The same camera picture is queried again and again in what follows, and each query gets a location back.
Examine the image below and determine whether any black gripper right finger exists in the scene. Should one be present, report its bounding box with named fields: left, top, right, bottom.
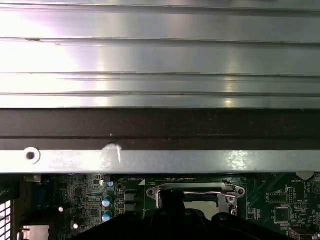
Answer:
left=172, top=191, right=292, bottom=240

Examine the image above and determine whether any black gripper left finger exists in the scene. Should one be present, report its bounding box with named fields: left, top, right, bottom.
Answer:
left=72, top=189, right=174, bottom=240

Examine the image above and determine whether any metal socket cover frame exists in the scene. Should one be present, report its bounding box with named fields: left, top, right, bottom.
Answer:
left=155, top=191, right=238, bottom=217

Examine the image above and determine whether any metal wire locking lever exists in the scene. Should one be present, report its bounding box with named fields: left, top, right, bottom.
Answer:
left=184, top=190, right=238, bottom=201

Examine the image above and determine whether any CPU socket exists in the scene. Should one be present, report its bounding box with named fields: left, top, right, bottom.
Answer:
left=145, top=180, right=247, bottom=222

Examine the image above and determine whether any green motherboard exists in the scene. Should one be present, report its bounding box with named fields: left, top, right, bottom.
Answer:
left=0, top=172, right=320, bottom=240

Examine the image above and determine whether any black square chip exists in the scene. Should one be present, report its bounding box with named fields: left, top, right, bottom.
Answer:
left=274, top=206, right=292, bottom=225

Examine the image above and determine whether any metal internal USB port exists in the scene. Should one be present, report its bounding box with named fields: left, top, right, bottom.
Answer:
left=289, top=226, right=310, bottom=240

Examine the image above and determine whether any black open PC case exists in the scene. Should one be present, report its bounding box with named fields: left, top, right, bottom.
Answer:
left=0, top=107, right=320, bottom=175

